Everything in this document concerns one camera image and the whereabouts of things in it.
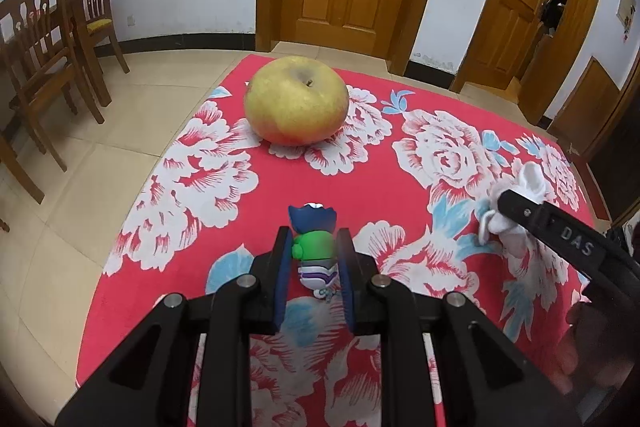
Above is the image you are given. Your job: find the small blue green toy figure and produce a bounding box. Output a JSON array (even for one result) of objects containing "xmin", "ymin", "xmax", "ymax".
[{"xmin": 288, "ymin": 204, "xmax": 338, "ymax": 301}]

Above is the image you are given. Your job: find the wooden chair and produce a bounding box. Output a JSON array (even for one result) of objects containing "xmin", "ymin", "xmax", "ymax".
[
  {"xmin": 1, "ymin": 0, "xmax": 104, "ymax": 170},
  {"xmin": 67, "ymin": 0, "xmax": 130, "ymax": 107}
]

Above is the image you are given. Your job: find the open wooden door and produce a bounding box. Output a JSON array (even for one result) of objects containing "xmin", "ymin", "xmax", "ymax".
[{"xmin": 451, "ymin": 0, "xmax": 546, "ymax": 92}]

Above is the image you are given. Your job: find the low wooden cabinet door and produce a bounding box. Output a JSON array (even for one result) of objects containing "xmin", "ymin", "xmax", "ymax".
[{"xmin": 548, "ymin": 56, "xmax": 620, "ymax": 155}]

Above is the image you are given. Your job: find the person's right hand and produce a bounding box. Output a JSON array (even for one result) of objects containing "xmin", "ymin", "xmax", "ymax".
[{"xmin": 549, "ymin": 282, "xmax": 639, "ymax": 397}]

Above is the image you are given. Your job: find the yellow-red apple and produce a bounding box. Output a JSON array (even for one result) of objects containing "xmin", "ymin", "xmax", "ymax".
[{"xmin": 243, "ymin": 56, "xmax": 349, "ymax": 146}]

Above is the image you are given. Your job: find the white cloth sock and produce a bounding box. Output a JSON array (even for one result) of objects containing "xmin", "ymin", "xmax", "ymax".
[{"xmin": 478, "ymin": 159, "xmax": 548, "ymax": 259}]

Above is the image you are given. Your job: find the red floral tablecloth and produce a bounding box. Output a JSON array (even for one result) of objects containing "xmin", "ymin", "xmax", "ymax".
[{"xmin": 76, "ymin": 55, "xmax": 589, "ymax": 426}]

